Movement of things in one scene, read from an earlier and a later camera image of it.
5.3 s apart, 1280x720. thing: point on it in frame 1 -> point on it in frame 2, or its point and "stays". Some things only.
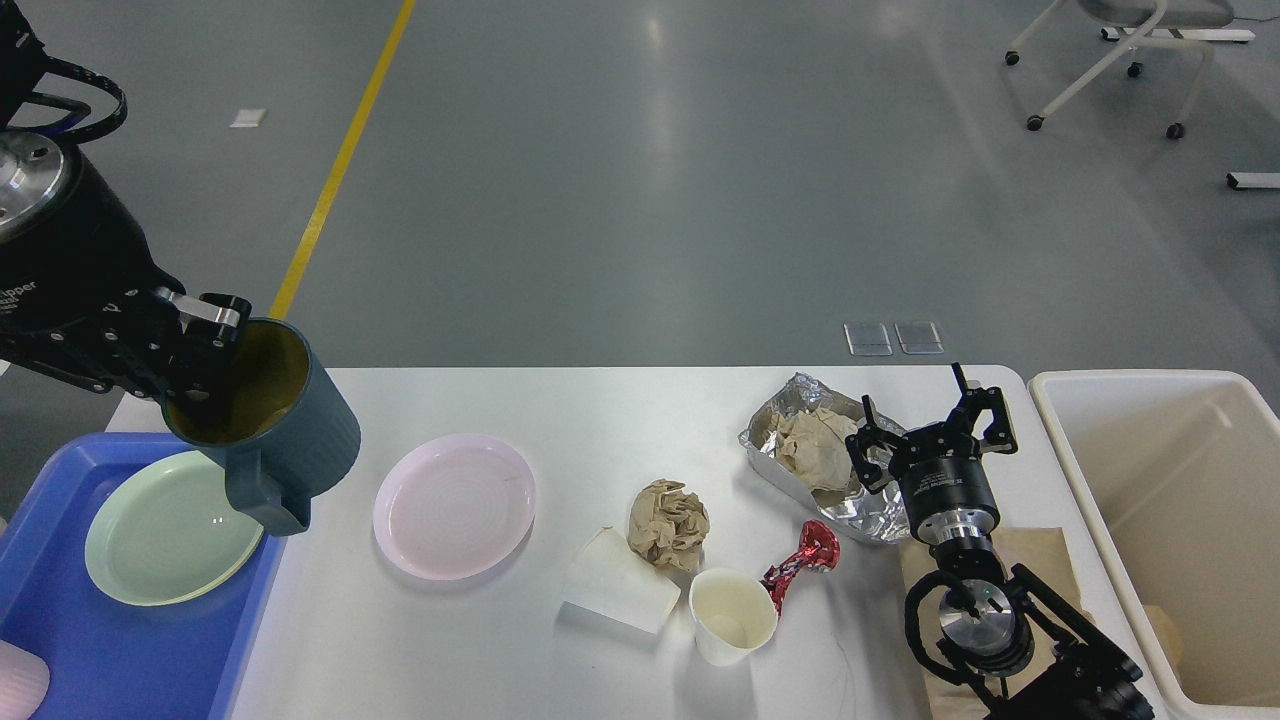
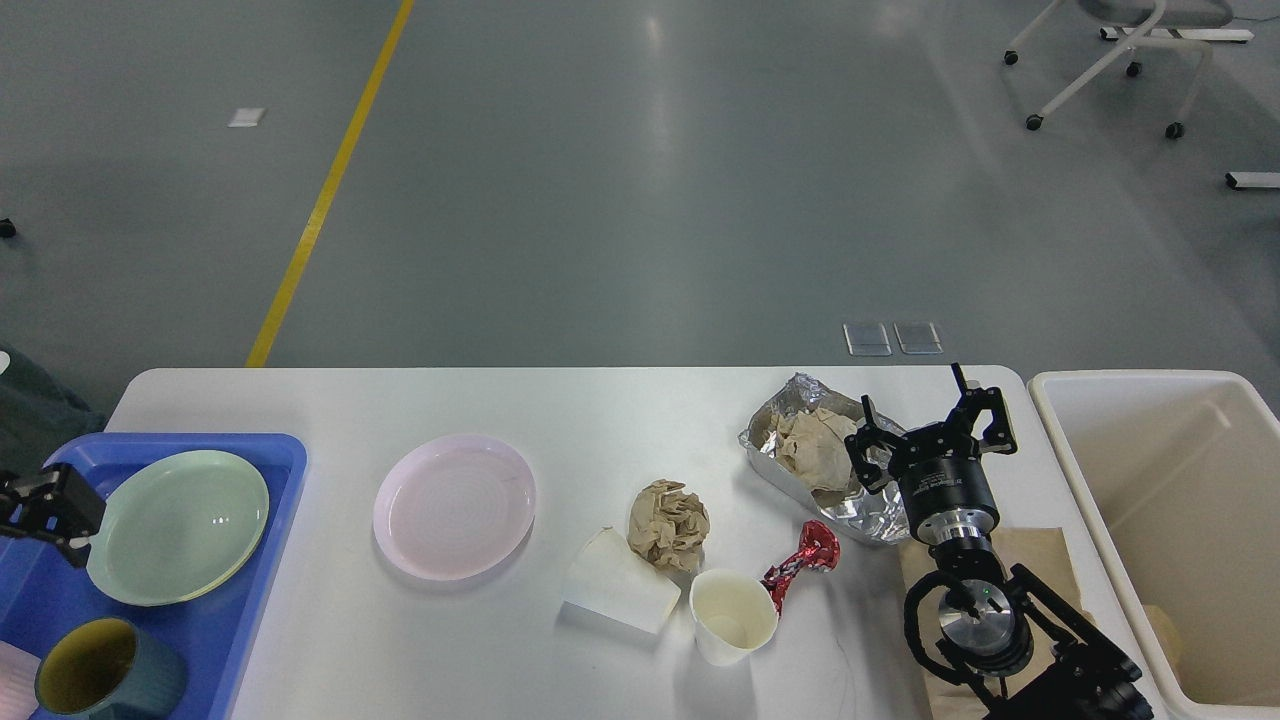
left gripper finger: (182, 341) -> (55, 503)
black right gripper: (948, 495) stays
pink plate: (455, 507) stays
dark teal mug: (287, 429) -> (109, 669)
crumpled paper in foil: (812, 446) stays
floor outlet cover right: (919, 338) stays
